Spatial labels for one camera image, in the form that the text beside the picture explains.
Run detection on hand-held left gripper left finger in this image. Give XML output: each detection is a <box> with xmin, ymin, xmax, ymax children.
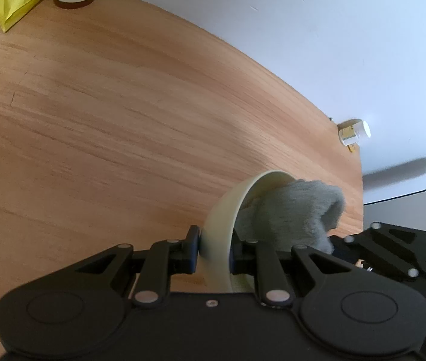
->
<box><xmin>74</xmin><ymin>225</ymin><xmax>202</xmax><ymax>307</ymax></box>

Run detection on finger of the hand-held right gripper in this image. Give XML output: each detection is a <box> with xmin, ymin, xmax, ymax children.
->
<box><xmin>328</xmin><ymin>222</ymin><xmax>426</xmax><ymax>279</ymax></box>

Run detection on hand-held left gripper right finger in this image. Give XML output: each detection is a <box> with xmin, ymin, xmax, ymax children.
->
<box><xmin>229</xmin><ymin>229</ymin><xmax>353</xmax><ymax>309</ymax></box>

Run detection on cream bowl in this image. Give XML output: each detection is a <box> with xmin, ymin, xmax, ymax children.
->
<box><xmin>199</xmin><ymin>170</ymin><xmax>301</xmax><ymax>294</ymax></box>

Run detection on grey fluffy cloth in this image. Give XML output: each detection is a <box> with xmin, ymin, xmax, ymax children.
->
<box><xmin>234</xmin><ymin>178</ymin><xmax>347</xmax><ymax>255</ymax></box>

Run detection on small bottle with white cap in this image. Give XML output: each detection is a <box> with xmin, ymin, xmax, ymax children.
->
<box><xmin>338</xmin><ymin>119</ymin><xmax>372</xmax><ymax>147</ymax></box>

